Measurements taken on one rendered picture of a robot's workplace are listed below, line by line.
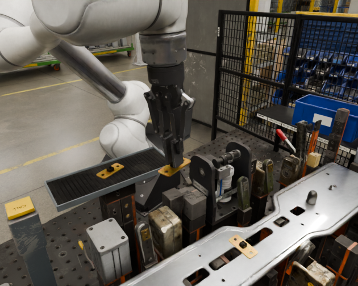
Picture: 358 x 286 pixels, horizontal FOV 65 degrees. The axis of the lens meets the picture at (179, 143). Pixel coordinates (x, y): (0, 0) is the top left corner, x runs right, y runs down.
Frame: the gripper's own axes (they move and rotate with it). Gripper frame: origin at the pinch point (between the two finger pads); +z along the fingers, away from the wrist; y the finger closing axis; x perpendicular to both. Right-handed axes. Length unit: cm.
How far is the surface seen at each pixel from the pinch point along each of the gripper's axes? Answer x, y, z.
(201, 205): 13.2, -2.8, 26.3
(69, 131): 122, -307, 118
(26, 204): -25.0, -30.0, 12.9
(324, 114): 98, 8, 23
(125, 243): -14.2, -5.4, 21.0
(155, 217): -1.3, -8.0, 23.3
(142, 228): -8.1, -6.0, 21.0
